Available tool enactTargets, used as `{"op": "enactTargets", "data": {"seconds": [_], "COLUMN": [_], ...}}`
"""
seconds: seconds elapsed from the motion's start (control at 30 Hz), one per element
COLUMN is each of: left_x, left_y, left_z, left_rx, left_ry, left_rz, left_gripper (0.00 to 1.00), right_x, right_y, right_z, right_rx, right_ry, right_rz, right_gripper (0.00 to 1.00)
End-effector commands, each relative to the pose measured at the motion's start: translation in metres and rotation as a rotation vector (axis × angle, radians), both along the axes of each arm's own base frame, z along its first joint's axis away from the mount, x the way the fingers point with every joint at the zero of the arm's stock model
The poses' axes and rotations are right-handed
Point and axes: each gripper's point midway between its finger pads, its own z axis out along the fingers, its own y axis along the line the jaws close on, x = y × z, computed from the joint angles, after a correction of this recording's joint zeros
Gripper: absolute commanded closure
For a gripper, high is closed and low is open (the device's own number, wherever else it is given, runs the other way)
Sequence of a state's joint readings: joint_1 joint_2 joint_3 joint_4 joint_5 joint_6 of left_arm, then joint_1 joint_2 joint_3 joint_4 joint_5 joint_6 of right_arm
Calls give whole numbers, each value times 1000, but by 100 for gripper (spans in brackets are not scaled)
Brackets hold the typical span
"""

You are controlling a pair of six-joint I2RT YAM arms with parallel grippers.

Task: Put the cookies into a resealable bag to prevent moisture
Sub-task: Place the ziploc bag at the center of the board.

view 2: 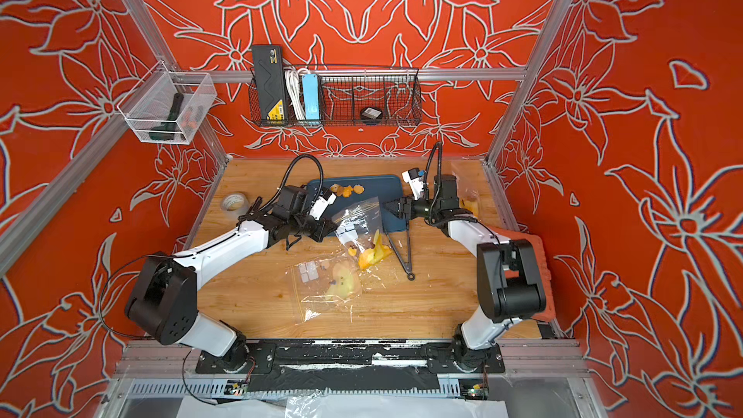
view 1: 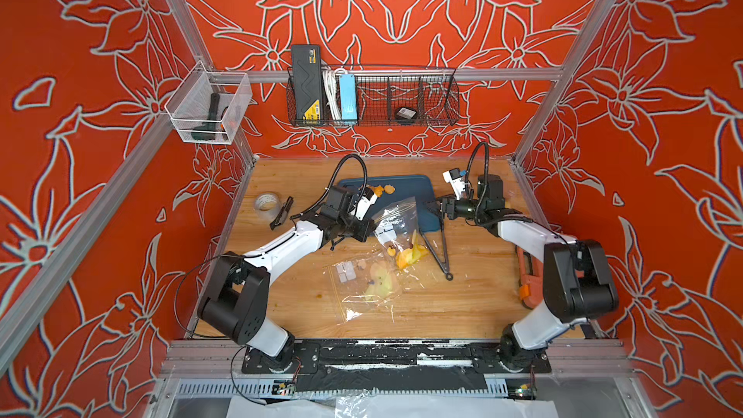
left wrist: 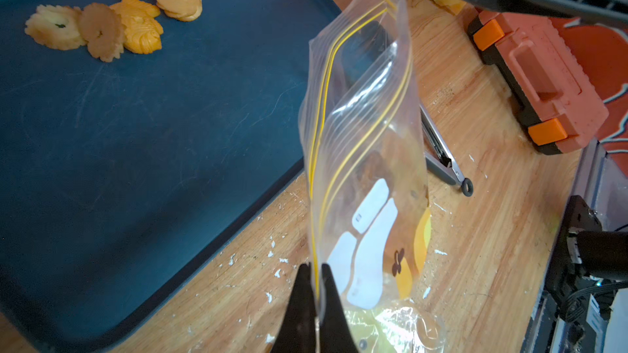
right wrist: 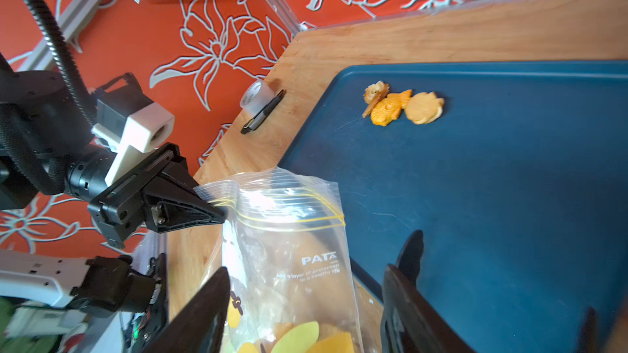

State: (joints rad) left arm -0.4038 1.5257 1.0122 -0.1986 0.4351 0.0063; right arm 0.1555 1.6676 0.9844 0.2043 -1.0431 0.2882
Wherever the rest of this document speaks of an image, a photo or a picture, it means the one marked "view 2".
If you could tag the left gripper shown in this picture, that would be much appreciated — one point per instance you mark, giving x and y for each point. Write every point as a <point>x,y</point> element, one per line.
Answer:
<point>325,228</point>

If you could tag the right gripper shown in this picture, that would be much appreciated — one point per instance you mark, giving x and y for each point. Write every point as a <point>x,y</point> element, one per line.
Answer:
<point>404,208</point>

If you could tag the clear resealable bag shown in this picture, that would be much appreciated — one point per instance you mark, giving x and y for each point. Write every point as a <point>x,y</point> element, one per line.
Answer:
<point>469,196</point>
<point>360,230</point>

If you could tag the black metal tongs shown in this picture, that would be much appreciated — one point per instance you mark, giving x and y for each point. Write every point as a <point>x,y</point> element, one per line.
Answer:
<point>400,243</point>

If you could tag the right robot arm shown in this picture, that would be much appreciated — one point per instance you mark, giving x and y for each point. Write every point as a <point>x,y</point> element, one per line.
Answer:
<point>512,285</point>

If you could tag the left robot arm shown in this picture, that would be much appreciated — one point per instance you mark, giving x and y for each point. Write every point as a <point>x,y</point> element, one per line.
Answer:
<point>163,301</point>

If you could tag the clear bag with yellow toys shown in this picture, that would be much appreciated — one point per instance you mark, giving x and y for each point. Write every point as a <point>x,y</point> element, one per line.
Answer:
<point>330,284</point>

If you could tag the blue plastic tray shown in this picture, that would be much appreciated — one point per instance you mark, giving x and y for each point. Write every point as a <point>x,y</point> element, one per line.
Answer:
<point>384,187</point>

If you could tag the clear tape roll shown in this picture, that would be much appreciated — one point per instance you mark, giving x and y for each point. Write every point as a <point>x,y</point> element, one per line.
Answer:
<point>235,204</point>

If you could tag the light blue box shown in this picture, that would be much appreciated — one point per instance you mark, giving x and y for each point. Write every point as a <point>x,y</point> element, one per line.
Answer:
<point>310,87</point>

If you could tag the black box with yellow label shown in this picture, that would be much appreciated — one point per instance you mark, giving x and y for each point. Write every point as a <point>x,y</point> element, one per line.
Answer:
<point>268,69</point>

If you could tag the orange tool case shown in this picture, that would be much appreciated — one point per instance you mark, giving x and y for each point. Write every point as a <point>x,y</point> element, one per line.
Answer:
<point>549,314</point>

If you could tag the clear acrylic bin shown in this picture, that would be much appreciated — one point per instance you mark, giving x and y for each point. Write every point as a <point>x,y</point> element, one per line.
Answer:
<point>147,103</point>

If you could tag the black wire basket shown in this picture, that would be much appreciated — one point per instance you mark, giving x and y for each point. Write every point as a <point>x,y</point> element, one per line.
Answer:
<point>345,91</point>

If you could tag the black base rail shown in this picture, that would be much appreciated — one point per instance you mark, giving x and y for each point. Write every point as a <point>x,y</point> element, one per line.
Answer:
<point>278,369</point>

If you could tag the dark green screwdriver handle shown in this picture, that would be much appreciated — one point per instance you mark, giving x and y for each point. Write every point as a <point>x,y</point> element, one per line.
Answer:
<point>166,130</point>

